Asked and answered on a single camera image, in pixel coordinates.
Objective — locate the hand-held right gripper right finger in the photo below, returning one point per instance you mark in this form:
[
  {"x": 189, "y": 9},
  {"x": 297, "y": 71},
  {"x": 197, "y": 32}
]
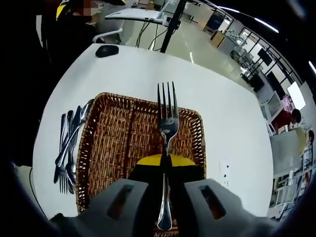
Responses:
[{"x": 222, "y": 217}]

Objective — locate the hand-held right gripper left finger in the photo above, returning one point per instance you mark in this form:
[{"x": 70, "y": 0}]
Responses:
[{"x": 98, "y": 214}]

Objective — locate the brown wicker storage tray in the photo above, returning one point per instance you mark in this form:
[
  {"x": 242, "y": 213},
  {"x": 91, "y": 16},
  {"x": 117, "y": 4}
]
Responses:
[{"x": 111, "y": 138}]

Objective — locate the pile of silver utensils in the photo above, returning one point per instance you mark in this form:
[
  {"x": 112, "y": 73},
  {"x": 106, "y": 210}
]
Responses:
[{"x": 70, "y": 138}]

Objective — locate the silver fork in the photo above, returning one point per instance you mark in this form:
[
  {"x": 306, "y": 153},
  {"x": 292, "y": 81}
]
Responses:
[{"x": 168, "y": 126}]

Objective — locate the white storage shelves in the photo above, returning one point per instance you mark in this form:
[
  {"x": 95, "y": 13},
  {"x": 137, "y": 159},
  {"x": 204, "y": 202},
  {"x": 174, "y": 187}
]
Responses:
[{"x": 291, "y": 192}]

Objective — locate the white laptop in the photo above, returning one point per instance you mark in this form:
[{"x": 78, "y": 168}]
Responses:
[{"x": 133, "y": 14}]

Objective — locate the white grey office chair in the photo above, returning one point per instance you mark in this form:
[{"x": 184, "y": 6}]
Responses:
[{"x": 123, "y": 32}]

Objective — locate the black computer mouse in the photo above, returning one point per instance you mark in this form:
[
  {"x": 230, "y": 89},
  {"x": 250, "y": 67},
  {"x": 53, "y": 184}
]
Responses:
[{"x": 107, "y": 51}]

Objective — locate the person's dark clothing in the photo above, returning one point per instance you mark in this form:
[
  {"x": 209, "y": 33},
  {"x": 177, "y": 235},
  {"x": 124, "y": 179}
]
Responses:
[{"x": 37, "y": 86}]

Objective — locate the blue standing banner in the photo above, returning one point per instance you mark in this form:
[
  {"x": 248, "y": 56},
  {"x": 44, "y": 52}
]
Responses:
[{"x": 213, "y": 22}]

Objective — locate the wooden cabinet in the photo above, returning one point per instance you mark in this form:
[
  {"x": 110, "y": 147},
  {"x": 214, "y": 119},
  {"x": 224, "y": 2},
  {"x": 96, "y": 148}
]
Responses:
[{"x": 217, "y": 39}]

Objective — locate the white mesh office chair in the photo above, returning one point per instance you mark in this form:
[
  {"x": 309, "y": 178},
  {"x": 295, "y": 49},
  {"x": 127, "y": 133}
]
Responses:
[{"x": 271, "y": 108}]

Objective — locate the black monitor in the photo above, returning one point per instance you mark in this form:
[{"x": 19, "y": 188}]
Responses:
[{"x": 276, "y": 85}]

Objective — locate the ceiling light strip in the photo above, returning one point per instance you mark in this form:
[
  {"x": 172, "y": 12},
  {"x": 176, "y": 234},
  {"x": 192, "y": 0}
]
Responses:
[{"x": 261, "y": 23}]

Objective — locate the black television on stand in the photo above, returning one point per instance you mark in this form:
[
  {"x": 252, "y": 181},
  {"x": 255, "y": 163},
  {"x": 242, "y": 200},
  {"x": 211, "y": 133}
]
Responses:
[{"x": 264, "y": 55}]

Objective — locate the white wall screen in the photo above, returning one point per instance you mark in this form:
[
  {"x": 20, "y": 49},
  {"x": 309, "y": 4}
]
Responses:
[{"x": 296, "y": 95}]

